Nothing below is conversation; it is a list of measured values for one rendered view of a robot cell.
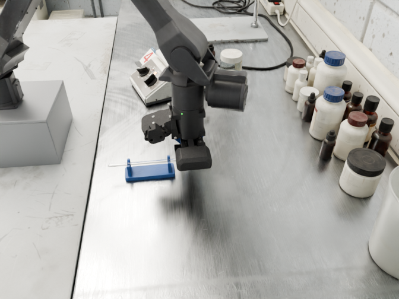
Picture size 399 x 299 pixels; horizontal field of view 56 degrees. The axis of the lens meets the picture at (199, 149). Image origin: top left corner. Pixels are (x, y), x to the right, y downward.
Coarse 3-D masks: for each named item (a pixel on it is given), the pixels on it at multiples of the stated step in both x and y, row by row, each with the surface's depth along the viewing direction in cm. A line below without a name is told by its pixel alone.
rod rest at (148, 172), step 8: (128, 160) 74; (128, 168) 73; (136, 168) 76; (144, 168) 76; (152, 168) 76; (160, 168) 76; (168, 168) 75; (128, 176) 74; (136, 176) 74; (144, 176) 74; (152, 176) 75; (160, 176) 75; (168, 176) 75
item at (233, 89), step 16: (176, 48) 57; (208, 48) 64; (176, 64) 58; (192, 64) 58; (208, 64) 62; (192, 80) 59; (208, 80) 59; (224, 80) 61; (240, 80) 60; (208, 96) 61; (224, 96) 61; (240, 96) 60
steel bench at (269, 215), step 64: (128, 0) 156; (192, 0) 156; (128, 64) 113; (256, 64) 113; (128, 128) 88; (256, 128) 88; (128, 192) 72; (192, 192) 72; (256, 192) 72; (320, 192) 72; (384, 192) 72; (128, 256) 62; (192, 256) 62; (256, 256) 62; (320, 256) 62
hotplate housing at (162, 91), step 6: (156, 60) 100; (162, 66) 97; (132, 84) 101; (162, 84) 94; (168, 84) 94; (138, 90) 97; (156, 90) 93; (162, 90) 94; (168, 90) 95; (204, 90) 100; (144, 96) 94; (150, 96) 94; (156, 96) 94; (162, 96) 95; (168, 96) 96; (144, 102) 94; (150, 102) 95; (156, 102) 96
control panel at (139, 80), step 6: (150, 60) 101; (150, 66) 99; (156, 66) 98; (138, 72) 100; (150, 72) 98; (132, 78) 100; (138, 78) 99; (144, 78) 98; (138, 84) 98; (144, 84) 96; (156, 84) 94; (144, 90) 95; (150, 90) 94
